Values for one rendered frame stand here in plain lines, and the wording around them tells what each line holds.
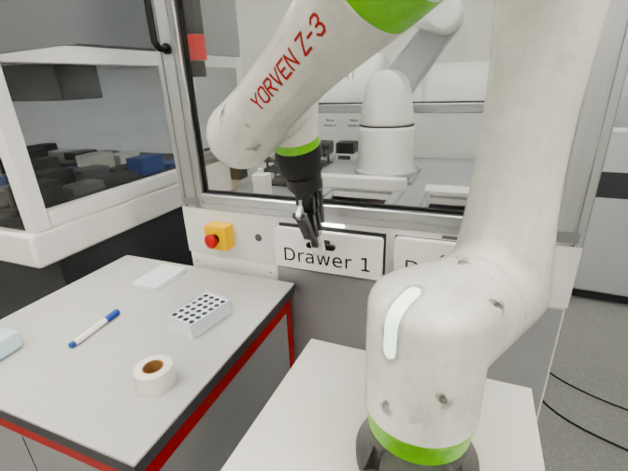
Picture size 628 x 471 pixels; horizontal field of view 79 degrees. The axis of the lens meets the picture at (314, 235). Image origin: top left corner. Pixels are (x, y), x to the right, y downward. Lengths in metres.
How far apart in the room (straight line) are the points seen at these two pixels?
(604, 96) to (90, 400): 1.07
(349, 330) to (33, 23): 1.18
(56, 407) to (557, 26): 0.91
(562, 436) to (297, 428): 1.42
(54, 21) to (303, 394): 1.19
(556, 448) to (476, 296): 1.45
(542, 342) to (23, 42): 1.49
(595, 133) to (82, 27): 1.35
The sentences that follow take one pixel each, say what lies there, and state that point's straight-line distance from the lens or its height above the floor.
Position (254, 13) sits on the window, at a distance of 1.02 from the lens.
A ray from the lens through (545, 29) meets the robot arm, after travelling 0.47.
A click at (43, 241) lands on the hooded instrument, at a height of 0.88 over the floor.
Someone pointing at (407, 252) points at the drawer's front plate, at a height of 0.89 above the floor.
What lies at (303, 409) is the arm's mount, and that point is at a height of 0.84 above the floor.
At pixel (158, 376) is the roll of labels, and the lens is 0.78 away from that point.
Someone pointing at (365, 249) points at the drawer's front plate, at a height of 0.90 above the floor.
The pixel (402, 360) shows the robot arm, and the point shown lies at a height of 1.03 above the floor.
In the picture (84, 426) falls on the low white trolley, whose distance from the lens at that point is 0.81.
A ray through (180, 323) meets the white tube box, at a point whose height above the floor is 0.79.
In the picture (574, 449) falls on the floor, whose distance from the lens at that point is 1.86.
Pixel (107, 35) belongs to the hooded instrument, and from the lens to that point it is 1.52.
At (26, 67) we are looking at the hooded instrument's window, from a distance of 1.36.
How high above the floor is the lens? 1.28
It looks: 22 degrees down
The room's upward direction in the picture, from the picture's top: 2 degrees counter-clockwise
